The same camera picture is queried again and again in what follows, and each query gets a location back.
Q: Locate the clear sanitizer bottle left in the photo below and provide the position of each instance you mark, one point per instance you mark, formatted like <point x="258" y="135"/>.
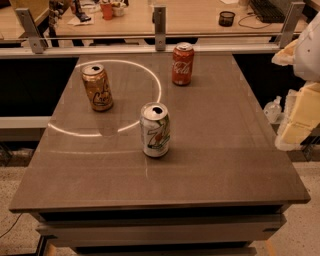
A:
<point x="273" y="109"/>

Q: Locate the white green 7up can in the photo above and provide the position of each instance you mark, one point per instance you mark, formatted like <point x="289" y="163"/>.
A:
<point x="155" y="129"/>

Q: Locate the black keyboard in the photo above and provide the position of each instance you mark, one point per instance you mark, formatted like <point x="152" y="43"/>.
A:
<point x="266" y="11"/>

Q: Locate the grey drawer cabinet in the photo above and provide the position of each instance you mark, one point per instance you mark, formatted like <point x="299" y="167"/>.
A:
<point x="158" y="230"/>

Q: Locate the metal bracket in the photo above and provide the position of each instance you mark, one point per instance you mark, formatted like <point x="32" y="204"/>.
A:
<point x="36" y="41"/>
<point x="293" y="15"/>
<point x="159" y="16"/>

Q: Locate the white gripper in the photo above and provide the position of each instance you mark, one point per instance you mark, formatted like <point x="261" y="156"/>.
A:
<point x="308" y="55"/>

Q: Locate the red coke can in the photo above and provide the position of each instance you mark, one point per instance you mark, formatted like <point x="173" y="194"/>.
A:
<point x="183" y="55"/>

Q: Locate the middle metal bracket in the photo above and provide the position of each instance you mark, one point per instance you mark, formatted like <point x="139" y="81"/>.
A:
<point x="159" y="16"/>

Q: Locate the red cup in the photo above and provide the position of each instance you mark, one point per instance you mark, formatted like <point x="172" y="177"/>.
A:
<point x="106" y="9"/>

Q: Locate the left metal bracket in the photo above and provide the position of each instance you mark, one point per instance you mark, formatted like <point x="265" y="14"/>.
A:
<point x="36" y="41"/>

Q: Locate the golden LaCroix can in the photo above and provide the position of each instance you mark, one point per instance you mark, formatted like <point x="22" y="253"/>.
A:
<point x="97" y="87"/>

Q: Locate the white bowl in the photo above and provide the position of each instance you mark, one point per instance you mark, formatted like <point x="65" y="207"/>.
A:
<point x="118" y="11"/>

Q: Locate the black mesh cup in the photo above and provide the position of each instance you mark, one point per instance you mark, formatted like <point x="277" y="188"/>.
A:
<point x="226" y="18"/>

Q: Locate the right metal bracket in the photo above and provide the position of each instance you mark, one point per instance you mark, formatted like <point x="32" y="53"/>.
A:
<point x="293" y="15"/>

